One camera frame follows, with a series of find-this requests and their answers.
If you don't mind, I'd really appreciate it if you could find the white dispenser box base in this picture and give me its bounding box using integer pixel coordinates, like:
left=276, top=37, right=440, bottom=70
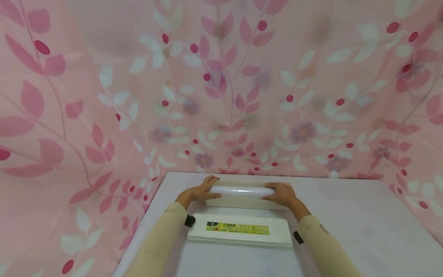
left=205, top=180, right=292, bottom=211

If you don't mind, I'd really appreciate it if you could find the person's left hand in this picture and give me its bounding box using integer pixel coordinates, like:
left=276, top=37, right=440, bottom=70
left=175, top=175, right=222, bottom=210

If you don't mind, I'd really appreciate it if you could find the person's right forearm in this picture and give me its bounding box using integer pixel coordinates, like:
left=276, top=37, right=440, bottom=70
left=288, top=201, right=362, bottom=277

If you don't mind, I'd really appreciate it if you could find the white cling film roll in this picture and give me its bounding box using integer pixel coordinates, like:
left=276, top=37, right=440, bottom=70
left=209, top=185, right=277, bottom=200

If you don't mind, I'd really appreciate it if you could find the white dispenser lid with label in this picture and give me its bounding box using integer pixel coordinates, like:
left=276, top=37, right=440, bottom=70
left=187, top=214, right=293, bottom=248

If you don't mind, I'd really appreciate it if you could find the person's left forearm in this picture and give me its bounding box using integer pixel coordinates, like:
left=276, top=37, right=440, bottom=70
left=123, top=202, right=188, bottom=277

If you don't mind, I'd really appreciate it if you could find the person's right hand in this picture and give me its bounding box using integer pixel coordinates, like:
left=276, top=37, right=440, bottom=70
left=262, top=183, right=301, bottom=210

